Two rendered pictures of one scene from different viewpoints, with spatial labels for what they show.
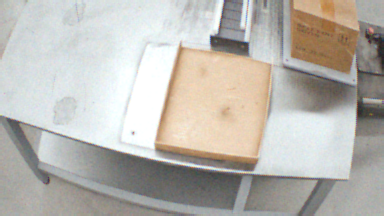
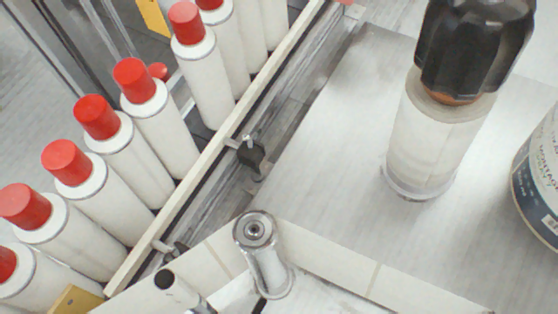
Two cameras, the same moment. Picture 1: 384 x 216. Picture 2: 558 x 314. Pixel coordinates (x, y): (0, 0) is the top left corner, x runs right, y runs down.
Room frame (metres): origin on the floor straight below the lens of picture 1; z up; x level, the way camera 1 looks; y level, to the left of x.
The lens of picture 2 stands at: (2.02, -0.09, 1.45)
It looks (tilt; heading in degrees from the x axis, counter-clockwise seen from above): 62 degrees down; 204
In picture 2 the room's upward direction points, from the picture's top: 10 degrees counter-clockwise
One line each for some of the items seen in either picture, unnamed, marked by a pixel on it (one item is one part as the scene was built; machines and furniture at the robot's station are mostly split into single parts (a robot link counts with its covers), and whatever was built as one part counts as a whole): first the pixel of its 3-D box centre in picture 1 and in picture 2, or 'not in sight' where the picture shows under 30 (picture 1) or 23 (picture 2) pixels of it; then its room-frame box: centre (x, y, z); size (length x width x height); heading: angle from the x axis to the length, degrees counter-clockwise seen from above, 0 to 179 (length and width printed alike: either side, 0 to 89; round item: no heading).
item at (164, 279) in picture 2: not in sight; (191, 300); (1.97, -0.23, 0.97); 0.02 x 0.02 x 0.19
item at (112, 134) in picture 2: not in sight; (129, 157); (1.84, -0.36, 0.98); 0.05 x 0.05 x 0.20
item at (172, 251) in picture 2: not in sight; (173, 255); (1.91, -0.30, 0.89); 0.06 x 0.03 x 0.12; 75
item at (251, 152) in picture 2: not in sight; (253, 157); (1.76, -0.24, 0.89); 0.03 x 0.03 x 0.12; 75
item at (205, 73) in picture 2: not in sight; (204, 72); (1.71, -0.31, 0.98); 0.05 x 0.05 x 0.20
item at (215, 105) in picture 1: (219, 99); not in sight; (0.77, -0.07, 0.85); 0.30 x 0.26 x 0.04; 165
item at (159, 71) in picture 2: not in sight; (159, 77); (1.64, -0.44, 0.85); 0.03 x 0.03 x 0.03
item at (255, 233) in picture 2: not in sight; (265, 259); (1.91, -0.17, 0.97); 0.05 x 0.05 x 0.19
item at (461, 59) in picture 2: not in sight; (443, 104); (1.73, -0.03, 1.03); 0.09 x 0.09 x 0.30
